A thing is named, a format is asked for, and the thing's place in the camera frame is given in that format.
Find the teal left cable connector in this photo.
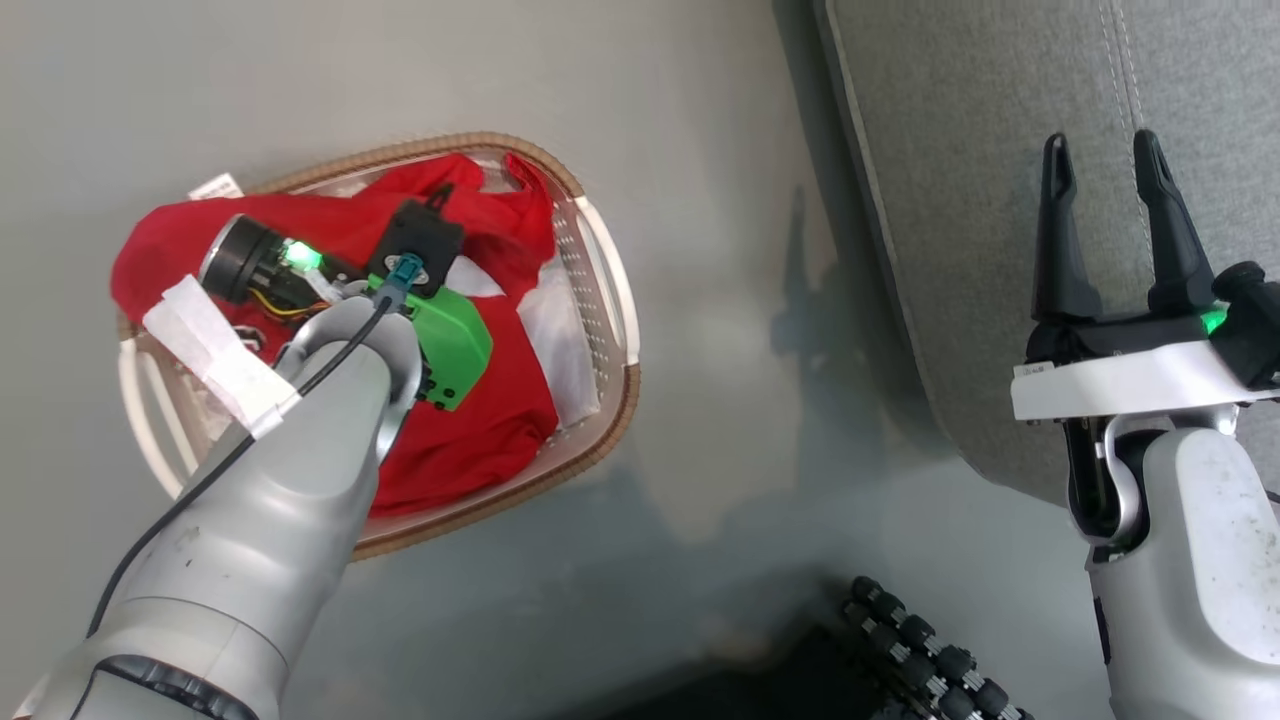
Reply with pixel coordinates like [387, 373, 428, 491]
[385, 253, 427, 313]

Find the black roller base wheel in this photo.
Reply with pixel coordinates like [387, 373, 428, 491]
[838, 575, 1036, 720]

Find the black cylindrical left gripper motor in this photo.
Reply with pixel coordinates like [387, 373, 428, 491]
[198, 213, 301, 307]

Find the white basket liner sheet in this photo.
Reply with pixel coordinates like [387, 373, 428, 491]
[445, 258, 603, 431]

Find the red and white jersey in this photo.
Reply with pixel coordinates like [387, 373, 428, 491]
[110, 152, 559, 518]

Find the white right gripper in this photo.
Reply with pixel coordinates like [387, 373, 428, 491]
[1010, 130, 1263, 423]

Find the white tape strip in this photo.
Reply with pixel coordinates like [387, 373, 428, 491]
[143, 275, 302, 442]

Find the white laundry basket brown rim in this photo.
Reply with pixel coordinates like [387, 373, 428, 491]
[117, 132, 642, 561]

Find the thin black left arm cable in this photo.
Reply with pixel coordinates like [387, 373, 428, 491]
[88, 298, 397, 638]

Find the grey fabric sofa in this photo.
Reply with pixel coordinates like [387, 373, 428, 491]
[815, 0, 1280, 511]

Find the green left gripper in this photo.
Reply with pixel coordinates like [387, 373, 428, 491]
[366, 275, 494, 413]

